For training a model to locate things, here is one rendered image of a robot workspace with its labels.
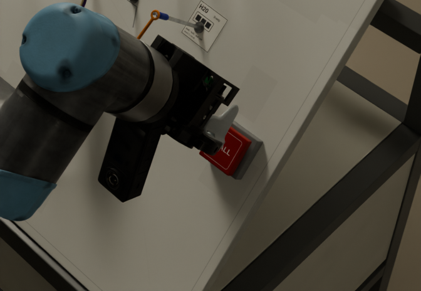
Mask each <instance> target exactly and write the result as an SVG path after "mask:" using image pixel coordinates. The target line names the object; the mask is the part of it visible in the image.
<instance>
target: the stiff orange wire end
mask: <svg viewBox="0 0 421 291"><path fill-rule="evenodd" d="M153 12H156V13H157V17H156V18H155V17H153ZM150 16H151V19H150V21H149V22H148V23H147V24H146V26H145V27H144V29H143V30H142V32H141V33H140V34H139V35H138V37H137V39H140V38H141V37H142V36H143V34H144V33H145V32H146V30H147V29H148V27H149V26H150V25H151V24H152V22H153V21H154V20H158V19H159V17H160V12H159V11H158V10H156V9H155V10H153V11H152V12H151V15H150Z"/></svg>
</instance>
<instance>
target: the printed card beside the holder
mask: <svg viewBox="0 0 421 291"><path fill-rule="evenodd" d="M188 22H190V23H193V24H195V23H197V22H202V23H203V24H204V30H203V32H201V33H196V32H195V31H194V28H192V27H190V26H186V25H185V26H184V28H183V30H182V31H181V33H182V34H183V35H185V36H186V37H188V39H190V40H191V41H192V42H194V43H195V44H196V45H197V46H199V47H200V48H202V49H203V50H204V51H205V52H206V53H208V52H209V50H210V49H211V47H212V45H213V44H214V42H215V41H216V39H217V37H218V36H219V35H220V33H221V31H222V30H223V28H224V26H225V25H226V23H227V22H228V19H226V18H225V17H223V15H221V14H220V13H218V12H217V11H216V10H215V9H213V8H212V7H210V6H209V5H208V4H206V3H205V2H204V1H203V0H200V2H199V4H198V5H197V7H196V8H195V10H194V12H193V13H192V15H191V17H190V18H189V20H188Z"/></svg>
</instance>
